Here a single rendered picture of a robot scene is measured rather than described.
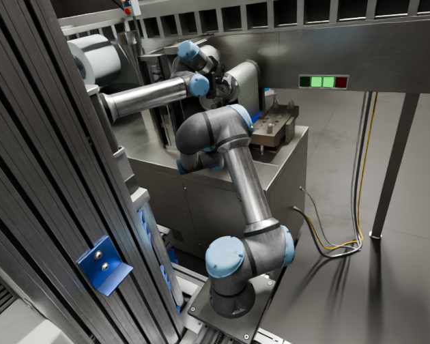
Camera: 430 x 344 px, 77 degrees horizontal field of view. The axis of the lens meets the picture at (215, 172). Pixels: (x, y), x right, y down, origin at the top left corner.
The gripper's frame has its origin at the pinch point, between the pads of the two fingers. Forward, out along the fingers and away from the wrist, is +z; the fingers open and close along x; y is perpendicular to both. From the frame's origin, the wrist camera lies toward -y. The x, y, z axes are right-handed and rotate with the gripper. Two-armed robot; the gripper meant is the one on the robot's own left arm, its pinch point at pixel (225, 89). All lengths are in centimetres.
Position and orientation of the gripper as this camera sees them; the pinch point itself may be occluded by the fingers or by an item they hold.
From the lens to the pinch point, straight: 138.0
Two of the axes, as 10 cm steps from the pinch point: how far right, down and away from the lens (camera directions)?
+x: -8.4, -1.9, 5.0
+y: 2.2, -9.7, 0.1
